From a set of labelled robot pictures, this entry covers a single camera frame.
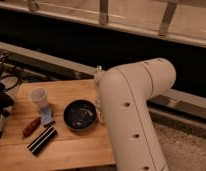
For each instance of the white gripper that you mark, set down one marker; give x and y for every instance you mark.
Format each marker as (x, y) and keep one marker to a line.
(99, 112)

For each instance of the black ceramic bowl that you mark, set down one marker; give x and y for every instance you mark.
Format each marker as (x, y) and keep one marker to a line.
(80, 115)

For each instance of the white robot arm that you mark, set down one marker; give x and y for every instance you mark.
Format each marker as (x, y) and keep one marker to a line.
(123, 92)

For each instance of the black striped rectangular block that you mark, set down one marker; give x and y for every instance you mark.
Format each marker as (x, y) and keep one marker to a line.
(37, 145)

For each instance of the black equipment at left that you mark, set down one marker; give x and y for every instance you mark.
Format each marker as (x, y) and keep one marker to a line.
(1, 100)

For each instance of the brown wooden handle tool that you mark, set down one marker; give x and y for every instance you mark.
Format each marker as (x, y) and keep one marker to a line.
(31, 127)

